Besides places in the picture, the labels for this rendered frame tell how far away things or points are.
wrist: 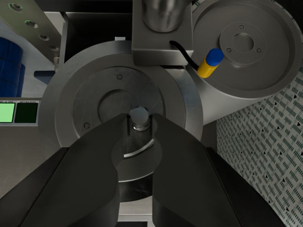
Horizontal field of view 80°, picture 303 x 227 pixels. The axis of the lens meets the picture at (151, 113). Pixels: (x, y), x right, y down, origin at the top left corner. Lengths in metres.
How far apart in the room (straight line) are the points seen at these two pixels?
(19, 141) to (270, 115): 0.56
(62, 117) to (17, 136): 0.43
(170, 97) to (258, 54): 0.10
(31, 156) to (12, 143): 0.06
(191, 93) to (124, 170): 0.09
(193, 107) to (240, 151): 0.18
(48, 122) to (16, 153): 0.42
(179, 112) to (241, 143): 0.19
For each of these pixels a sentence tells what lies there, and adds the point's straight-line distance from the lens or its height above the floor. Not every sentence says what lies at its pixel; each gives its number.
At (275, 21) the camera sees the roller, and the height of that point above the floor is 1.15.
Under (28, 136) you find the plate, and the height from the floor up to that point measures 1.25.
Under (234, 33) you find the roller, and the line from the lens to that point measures 0.22.
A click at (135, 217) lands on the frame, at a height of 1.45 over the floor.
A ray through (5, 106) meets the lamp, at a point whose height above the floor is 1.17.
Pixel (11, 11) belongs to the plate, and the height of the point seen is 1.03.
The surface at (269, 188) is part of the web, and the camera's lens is 0.28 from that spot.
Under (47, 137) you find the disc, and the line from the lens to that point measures 0.18.
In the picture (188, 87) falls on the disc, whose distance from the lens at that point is 0.17.
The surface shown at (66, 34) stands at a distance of 0.22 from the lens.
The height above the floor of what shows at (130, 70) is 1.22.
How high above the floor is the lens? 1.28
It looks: 11 degrees down
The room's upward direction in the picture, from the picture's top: 180 degrees counter-clockwise
